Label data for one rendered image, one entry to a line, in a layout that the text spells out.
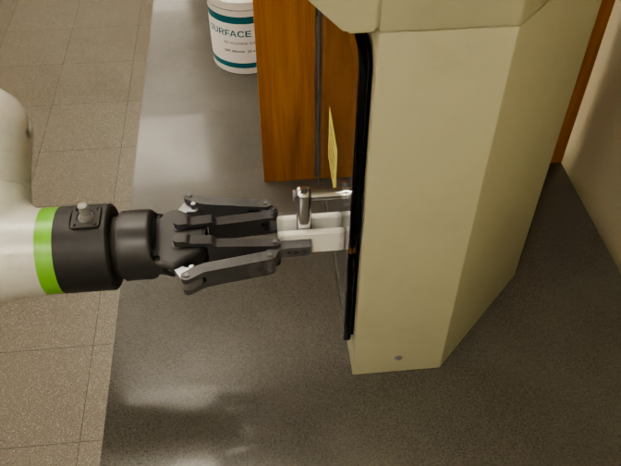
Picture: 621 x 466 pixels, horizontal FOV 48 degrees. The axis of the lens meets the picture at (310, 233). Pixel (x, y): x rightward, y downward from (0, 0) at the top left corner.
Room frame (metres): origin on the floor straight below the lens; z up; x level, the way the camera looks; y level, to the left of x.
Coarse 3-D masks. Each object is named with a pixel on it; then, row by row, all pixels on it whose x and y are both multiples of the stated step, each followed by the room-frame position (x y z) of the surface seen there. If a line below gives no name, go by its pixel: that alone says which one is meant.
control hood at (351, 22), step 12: (312, 0) 0.48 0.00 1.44; (324, 0) 0.48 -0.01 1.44; (336, 0) 0.48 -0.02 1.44; (348, 0) 0.48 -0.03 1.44; (360, 0) 0.48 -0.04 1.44; (372, 0) 0.48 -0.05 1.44; (324, 12) 0.48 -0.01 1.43; (336, 12) 0.48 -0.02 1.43; (348, 12) 0.48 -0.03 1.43; (360, 12) 0.48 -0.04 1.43; (372, 12) 0.48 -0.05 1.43; (336, 24) 0.48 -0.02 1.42; (348, 24) 0.48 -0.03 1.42; (360, 24) 0.48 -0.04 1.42; (372, 24) 0.48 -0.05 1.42
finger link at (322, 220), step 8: (280, 216) 0.54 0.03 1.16; (288, 216) 0.54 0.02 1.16; (312, 216) 0.54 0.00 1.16; (320, 216) 0.54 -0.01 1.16; (328, 216) 0.54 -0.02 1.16; (336, 216) 0.54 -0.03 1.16; (280, 224) 0.53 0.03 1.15; (288, 224) 0.54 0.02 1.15; (312, 224) 0.54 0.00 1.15; (320, 224) 0.54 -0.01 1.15; (328, 224) 0.54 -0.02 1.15; (336, 224) 0.54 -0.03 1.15
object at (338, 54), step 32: (320, 64) 0.77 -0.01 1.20; (352, 64) 0.52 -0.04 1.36; (320, 96) 0.77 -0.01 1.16; (352, 96) 0.51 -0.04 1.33; (320, 128) 0.76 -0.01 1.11; (352, 128) 0.50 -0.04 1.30; (320, 160) 0.76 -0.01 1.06; (352, 160) 0.49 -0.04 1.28; (352, 192) 0.49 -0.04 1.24; (352, 224) 0.49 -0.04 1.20; (352, 256) 0.49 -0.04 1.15; (352, 288) 0.49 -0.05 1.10
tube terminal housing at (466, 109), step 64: (384, 0) 0.48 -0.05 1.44; (448, 0) 0.49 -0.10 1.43; (512, 0) 0.49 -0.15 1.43; (576, 0) 0.58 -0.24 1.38; (384, 64) 0.48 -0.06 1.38; (448, 64) 0.49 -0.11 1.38; (512, 64) 0.49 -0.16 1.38; (576, 64) 0.63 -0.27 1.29; (384, 128) 0.48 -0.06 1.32; (448, 128) 0.49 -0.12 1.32; (512, 128) 0.52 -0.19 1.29; (384, 192) 0.48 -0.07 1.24; (448, 192) 0.49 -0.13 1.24; (512, 192) 0.56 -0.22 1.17; (384, 256) 0.48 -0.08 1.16; (448, 256) 0.49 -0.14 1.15; (512, 256) 0.62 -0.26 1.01; (384, 320) 0.48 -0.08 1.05; (448, 320) 0.49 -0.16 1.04
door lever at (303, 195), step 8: (344, 184) 0.53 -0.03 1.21; (296, 192) 0.53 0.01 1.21; (304, 192) 0.52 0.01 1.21; (312, 192) 0.53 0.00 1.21; (320, 192) 0.53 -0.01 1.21; (328, 192) 0.53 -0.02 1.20; (336, 192) 0.53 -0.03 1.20; (344, 192) 0.52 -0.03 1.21; (296, 200) 0.52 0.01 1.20; (304, 200) 0.52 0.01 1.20; (312, 200) 0.52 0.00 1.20; (344, 200) 0.52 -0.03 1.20; (296, 208) 0.52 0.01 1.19; (304, 208) 0.52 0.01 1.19; (296, 216) 0.53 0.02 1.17; (304, 216) 0.52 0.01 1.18; (296, 224) 0.53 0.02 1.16; (304, 224) 0.52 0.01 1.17
